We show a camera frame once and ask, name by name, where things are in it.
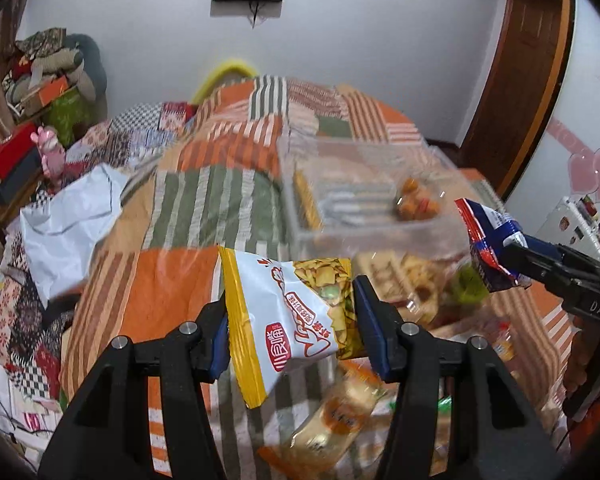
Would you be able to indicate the pink plush toy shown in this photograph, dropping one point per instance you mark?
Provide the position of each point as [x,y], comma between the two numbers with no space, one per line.
[52,152]

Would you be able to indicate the patchwork striped bedspread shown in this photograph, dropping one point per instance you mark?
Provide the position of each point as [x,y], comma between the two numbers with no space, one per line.
[219,184]

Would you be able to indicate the pile of clothes and boxes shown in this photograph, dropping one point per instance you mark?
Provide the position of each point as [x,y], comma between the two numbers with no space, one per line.
[57,79]

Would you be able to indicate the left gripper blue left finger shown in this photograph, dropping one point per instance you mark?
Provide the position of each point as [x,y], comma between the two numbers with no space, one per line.
[104,432]

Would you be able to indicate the white paper sheet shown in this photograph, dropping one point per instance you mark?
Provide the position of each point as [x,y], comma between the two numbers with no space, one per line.
[60,237]

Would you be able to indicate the white yellow chip bag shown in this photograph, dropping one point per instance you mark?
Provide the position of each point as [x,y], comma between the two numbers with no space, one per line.
[286,315]

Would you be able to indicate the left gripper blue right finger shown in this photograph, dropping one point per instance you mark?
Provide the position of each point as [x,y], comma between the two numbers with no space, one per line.
[495,433]

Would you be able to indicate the dark wooden door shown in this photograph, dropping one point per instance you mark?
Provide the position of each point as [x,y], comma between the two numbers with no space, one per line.
[526,73]

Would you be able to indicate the clear orange snack packet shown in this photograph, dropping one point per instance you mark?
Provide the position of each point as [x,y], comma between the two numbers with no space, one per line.
[415,202]

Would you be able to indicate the orange bread package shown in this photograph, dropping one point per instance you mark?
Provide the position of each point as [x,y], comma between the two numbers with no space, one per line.
[324,437]

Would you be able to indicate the clear plastic storage box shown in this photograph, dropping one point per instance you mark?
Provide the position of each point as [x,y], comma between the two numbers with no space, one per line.
[339,198]

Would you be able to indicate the red blue snack bag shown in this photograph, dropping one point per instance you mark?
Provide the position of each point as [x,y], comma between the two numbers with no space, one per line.
[489,232]

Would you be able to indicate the pink heart wall sticker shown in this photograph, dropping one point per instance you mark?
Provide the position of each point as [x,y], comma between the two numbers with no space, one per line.
[583,164]

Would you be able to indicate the yellow hoop behind bed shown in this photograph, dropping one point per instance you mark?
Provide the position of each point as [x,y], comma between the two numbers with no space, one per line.
[229,70]

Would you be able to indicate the red flat box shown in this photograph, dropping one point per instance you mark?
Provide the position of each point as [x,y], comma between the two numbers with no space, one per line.
[13,150]

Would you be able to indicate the white small fridge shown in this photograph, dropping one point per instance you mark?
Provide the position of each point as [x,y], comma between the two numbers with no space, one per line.
[567,224]

